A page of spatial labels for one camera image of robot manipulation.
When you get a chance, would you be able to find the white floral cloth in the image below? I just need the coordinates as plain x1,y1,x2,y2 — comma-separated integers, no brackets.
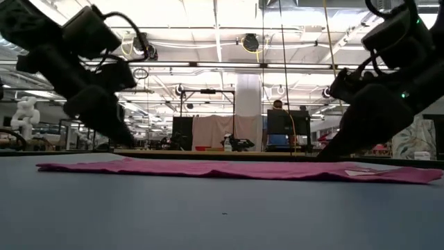
391,116,437,160

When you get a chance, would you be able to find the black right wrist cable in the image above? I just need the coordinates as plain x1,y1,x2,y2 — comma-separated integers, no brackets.
364,0,419,22

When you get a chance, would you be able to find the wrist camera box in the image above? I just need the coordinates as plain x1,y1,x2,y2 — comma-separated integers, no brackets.
96,61,138,92
328,67,376,102

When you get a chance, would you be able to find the long ceiling light bar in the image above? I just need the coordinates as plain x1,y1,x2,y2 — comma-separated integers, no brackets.
83,60,389,70

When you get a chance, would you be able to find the dark cabinet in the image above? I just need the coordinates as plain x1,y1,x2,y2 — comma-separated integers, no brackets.
422,113,444,161

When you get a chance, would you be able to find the black monitor on stand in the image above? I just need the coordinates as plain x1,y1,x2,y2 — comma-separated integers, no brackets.
266,109,311,137

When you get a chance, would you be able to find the black panel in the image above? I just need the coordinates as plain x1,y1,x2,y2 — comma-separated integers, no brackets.
172,116,194,151

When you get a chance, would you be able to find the person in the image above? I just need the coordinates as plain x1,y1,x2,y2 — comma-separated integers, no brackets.
262,99,296,151

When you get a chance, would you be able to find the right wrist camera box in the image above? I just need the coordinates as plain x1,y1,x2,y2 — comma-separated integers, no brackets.
328,67,376,102

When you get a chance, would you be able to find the white pillar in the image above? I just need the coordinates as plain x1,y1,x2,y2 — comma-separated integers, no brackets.
235,72,264,117

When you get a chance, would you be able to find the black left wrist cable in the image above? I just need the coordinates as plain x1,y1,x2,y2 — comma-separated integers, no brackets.
100,11,151,63

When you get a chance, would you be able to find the white robot figure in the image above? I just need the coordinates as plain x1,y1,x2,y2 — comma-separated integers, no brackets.
10,96,41,142

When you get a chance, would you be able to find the pink towel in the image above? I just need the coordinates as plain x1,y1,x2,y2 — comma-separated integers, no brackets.
35,156,434,185

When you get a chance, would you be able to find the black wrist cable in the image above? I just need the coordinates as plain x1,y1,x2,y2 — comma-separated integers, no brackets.
364,0,419,22
100,11,151,63

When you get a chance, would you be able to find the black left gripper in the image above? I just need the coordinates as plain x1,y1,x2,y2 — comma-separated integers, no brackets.
15,44,137,147

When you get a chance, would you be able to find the thin black hanging cable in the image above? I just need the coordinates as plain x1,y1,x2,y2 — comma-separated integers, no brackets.
260,0,265,152

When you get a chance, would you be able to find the black ceiling cable reel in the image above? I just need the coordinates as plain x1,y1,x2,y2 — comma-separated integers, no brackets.
241,33,260,53
133,31,159,62

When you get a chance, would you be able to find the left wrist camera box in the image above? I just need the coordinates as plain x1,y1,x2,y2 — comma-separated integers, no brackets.
96,61,138,92

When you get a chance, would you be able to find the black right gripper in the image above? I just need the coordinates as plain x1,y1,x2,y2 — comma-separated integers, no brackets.
316,58,444,163

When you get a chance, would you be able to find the yellow cable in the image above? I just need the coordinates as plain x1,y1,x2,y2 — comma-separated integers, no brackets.
322,0,340,81

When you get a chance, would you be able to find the beige curtain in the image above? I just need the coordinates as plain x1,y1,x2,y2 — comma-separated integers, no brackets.
192,114,264,152

